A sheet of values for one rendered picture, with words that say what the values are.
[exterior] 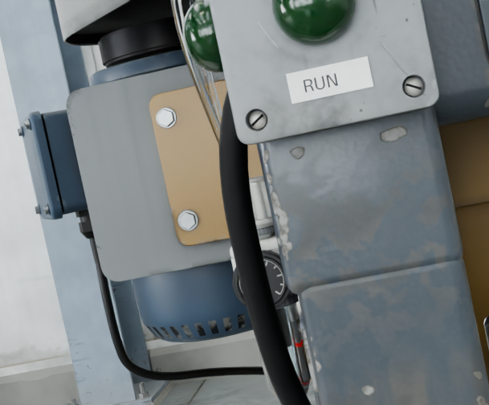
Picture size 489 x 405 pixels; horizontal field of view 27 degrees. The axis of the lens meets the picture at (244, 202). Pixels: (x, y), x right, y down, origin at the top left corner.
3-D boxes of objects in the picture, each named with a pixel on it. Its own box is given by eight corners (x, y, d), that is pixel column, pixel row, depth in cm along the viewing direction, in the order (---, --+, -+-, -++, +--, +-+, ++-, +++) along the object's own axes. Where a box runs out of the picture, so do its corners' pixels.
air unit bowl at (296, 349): (267, 407, 64) (247, 312, 64) (272, 394, 67) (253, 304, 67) (313, 398, 64) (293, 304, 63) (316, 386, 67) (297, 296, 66)
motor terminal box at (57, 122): (53, 249, 83) (23, 112, 83) (42, 245, 93) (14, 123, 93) (150, 228, 86) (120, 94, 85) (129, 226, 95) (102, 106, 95)
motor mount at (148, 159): (99, 288, 82) (56, 92, 81) (120, 275, 89) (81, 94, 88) (446, 220, 78) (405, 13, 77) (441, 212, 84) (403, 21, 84)
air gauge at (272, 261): (238, 317, 62) (226, 258, 62) (242, 311, 64) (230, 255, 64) (296, 305, 62) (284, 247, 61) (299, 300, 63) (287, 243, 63)
